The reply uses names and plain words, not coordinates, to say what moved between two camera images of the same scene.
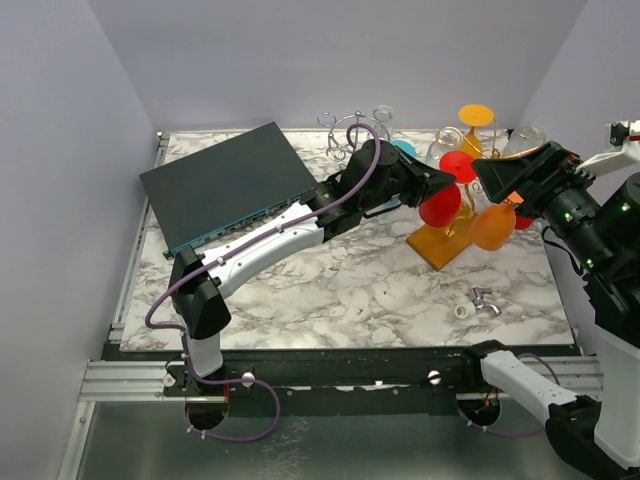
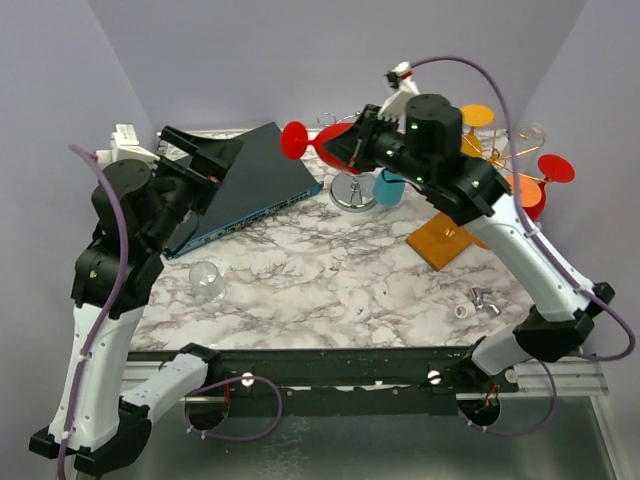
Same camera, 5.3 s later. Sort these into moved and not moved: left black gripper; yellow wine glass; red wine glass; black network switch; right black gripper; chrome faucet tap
Moved: left black gripper; right black gripper; red wine glass
Not moved: black network switch; chrome faucet tap; yellow wine glass
